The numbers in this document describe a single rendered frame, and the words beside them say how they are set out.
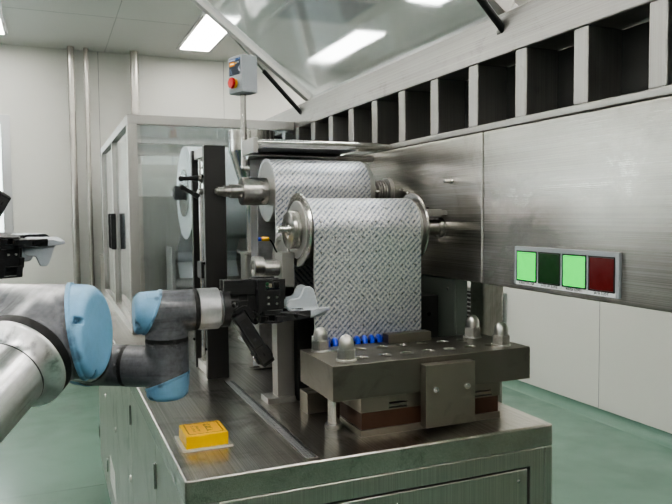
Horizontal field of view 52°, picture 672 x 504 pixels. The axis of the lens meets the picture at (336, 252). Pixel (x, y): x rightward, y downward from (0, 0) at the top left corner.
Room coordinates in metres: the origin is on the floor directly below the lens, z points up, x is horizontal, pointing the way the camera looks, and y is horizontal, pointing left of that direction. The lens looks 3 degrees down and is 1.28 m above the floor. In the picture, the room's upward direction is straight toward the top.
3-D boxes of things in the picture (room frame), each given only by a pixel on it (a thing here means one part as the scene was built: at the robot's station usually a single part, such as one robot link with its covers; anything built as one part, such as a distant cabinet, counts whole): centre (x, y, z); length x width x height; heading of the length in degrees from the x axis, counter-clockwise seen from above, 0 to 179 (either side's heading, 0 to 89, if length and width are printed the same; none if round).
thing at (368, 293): (1.36, -0.07, 1.11); 0.23 x 0.01 x 0.18; 113
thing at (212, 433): (1.13, 0.23, 0.91); 0.07 x 0.07 x 0.02; 23
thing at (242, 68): (1.89, 0.26, 1.66); 0.07 x 0.07 x 0.10; 40
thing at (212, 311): (1.24, 0.23, 1.11); 0.08 x 0.05 x 0.08; 23
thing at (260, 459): (2.25, 0.40, 0.88); 2.52 x 0.66 x 0.04; 23
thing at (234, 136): (2.08, 0.25, 1.50); 0.14 x 0.14 x 0.06
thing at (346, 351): (1.16, -0.02, 1.05); 0.04 x 0.04 x 0.04
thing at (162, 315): (1.21, 0.30, 1.11); 0.11 x 0.08 x 0.09; 113
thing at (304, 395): (1.36, -0.07, 0.92); 0.28 x 0.04 x 0.04; 113
